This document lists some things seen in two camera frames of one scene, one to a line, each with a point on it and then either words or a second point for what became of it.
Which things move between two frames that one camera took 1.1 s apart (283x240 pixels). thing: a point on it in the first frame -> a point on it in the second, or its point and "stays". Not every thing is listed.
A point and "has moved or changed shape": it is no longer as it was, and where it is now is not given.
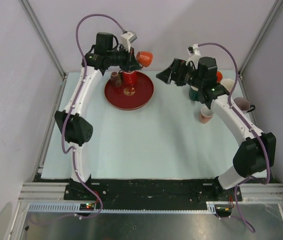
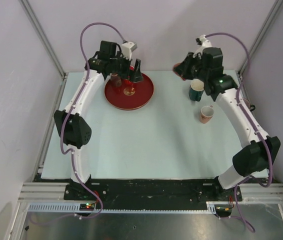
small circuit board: (86, 206) stays
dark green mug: (194, 93) stays
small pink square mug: (206, 115) stays
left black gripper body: (122, 59) -> (121, 65)
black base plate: (150, 190) stays
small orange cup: (144, 58) has moved or changed shape
